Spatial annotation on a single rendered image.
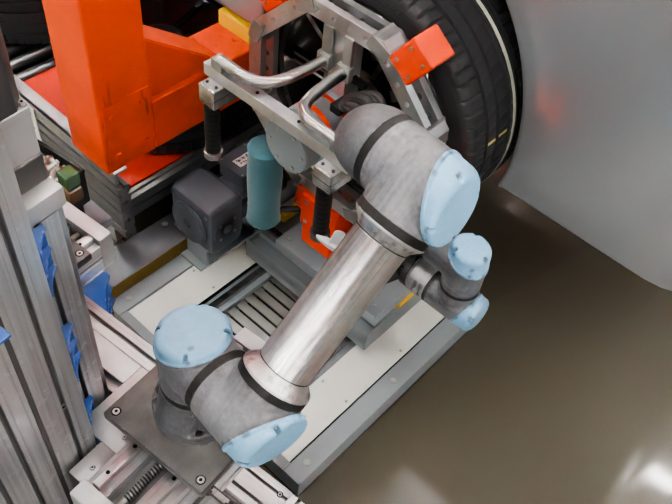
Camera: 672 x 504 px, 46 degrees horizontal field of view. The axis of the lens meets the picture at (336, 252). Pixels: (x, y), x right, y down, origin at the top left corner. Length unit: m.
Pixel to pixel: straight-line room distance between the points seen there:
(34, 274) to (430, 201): 0.51
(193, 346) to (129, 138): 1.05
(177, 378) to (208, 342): 0.07
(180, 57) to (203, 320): 1.07
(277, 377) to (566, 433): 1.46
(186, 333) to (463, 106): 0.78
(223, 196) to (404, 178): 1.27
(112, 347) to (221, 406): 0.47
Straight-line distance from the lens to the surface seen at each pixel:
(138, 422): 1.39
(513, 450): 2.38
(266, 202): 2.00
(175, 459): 1.35
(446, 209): 1.03
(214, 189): 2.28
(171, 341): 1.19
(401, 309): 2.38
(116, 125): 2.09
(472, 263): 1.39
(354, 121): 1.09
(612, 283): 2.86
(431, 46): 1.58
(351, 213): 1.95
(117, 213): 2.50
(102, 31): 1.93
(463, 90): 1.66
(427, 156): 1.04
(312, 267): 2.33
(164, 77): 2.15
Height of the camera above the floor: 2.03
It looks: 50 degrees down
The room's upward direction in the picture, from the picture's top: 8 degrees clockwise
